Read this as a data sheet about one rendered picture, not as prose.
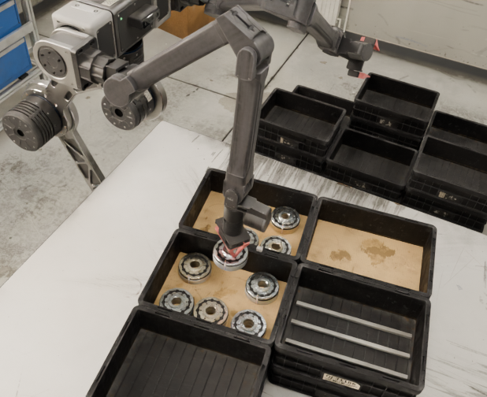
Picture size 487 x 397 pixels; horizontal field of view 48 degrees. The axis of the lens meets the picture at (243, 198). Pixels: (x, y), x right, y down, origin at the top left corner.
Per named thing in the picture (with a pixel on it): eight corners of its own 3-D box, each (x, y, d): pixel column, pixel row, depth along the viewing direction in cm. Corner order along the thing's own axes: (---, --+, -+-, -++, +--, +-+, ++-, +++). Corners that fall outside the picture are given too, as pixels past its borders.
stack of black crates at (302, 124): (246, 182, 300) (251, 116, 267) (267, 150, 319) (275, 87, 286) (314, 207, 289) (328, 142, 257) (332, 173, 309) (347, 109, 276)
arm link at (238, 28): (250, -10, 116) (231, 3, 108) (281, 48, 120) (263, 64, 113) (120, 69, 143) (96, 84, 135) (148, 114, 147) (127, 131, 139)
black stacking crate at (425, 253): (294, 283, 173) (299, 261, 165) (314, 218, 193) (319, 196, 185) (419, 320, 167) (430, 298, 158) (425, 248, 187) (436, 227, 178)
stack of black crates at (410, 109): (337, 162, 315) (353, 98, 283) (353, 134, 334) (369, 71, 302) (405, 186, 305) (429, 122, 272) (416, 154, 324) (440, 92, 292)
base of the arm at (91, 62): (97, 74, 147) (91, 34, 138) (122, 83, 145) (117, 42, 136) (77, 90, 141) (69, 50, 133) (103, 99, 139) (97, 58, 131)
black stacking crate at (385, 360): (269, 366, 153) (273, 346, 145) (294, 284, 173) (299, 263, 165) (410, 411, 146) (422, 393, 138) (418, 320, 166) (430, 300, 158)
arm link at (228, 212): (230, 190, 146) (221, 204, 142) (253, 199, 144) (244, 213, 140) (228, 207, 151) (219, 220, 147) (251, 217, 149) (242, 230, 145)
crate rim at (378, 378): (272, 350, 146) (273, 346, 144) (298, 265, 166) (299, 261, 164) (421, 397, 139) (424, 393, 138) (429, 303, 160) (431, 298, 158)
